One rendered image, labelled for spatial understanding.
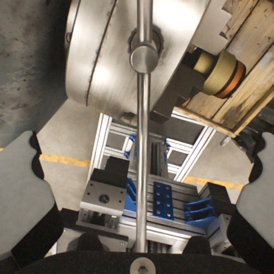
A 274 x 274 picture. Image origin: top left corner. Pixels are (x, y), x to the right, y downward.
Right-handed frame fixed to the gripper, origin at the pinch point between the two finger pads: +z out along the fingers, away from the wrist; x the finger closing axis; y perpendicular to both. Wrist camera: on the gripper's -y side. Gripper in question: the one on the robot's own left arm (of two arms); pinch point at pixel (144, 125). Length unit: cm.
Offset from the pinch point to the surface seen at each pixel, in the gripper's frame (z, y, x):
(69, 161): 152, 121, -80
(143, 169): 4.0, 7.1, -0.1
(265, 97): 46, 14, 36
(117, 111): 16.4, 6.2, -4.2
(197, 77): 24.0, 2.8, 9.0
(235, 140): 62, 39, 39
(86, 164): 151, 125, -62
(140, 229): 2.2, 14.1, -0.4
